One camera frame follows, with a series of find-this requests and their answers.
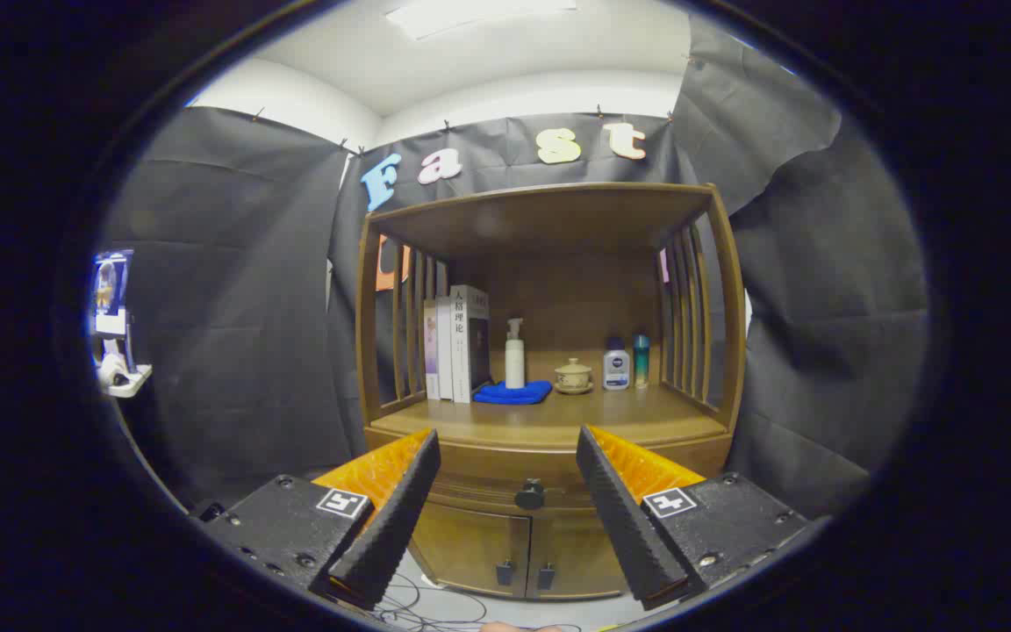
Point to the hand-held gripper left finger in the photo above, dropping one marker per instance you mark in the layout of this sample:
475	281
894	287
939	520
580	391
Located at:
396	527

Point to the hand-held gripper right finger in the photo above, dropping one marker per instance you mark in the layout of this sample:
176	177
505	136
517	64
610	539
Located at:
624	527

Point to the wooden drawer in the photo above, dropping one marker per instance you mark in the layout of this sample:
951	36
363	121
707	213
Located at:
488	487

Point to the wooden cabinet door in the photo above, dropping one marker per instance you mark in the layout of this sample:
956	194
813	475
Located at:
576	553
470	544

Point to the wooden countertop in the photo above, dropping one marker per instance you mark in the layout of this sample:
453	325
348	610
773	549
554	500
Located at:
576	417

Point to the wooden cabinet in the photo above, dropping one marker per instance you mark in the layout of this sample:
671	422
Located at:
558	219

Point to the white lotion bottle blue cap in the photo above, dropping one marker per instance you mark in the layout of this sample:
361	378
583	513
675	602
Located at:
616	369

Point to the beige lidded teacup with saucer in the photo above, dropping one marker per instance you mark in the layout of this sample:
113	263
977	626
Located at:
574	376

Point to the teal slim bottle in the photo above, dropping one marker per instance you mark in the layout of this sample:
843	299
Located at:
641	364

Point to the blue folded cloth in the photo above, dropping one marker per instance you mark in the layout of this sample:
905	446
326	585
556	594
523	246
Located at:
505	395

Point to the pink thin book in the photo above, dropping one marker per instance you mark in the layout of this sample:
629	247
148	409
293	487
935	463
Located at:
431	351

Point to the white thin book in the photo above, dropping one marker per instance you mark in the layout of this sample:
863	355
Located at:
444	351

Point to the thick white and black book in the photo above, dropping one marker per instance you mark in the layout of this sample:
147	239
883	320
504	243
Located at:
469	351

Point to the white pump bottle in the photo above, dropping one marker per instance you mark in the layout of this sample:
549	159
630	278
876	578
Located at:
515	364

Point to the black backdrop cloth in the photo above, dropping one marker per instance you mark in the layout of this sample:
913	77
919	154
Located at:
233	307

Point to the white monitor stand table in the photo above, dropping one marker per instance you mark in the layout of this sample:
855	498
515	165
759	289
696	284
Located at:
124	379

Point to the computer monitor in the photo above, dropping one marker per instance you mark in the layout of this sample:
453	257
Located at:
111	290

